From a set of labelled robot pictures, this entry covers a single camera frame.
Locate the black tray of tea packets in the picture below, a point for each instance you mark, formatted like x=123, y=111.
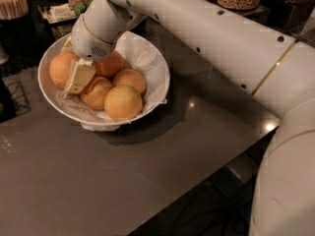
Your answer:
x=55, y=12

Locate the orange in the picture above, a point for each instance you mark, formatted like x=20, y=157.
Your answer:
x=123, y=103
x=95, y=92
x=132, y=78
x=60, y=67
x=110, y=66

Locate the black wire rack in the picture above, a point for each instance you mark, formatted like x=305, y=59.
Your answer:
x=13, y=100

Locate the wooden box stand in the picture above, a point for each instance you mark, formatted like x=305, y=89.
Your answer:
x=259, y=15

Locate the grey box under table upper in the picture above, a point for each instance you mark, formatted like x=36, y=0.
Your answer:
x=234, y=175

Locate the white paper bowl liner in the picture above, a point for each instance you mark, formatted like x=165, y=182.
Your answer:
x=141, y=56

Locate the white bowl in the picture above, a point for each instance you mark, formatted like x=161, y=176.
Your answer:
x=48, y=88

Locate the cup of wooden stir sticks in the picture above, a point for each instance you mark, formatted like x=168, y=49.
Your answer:
x=13, y=9

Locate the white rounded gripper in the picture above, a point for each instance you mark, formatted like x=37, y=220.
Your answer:
x=88, y=42

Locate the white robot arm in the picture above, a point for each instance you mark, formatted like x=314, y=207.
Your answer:
x=275, y=69

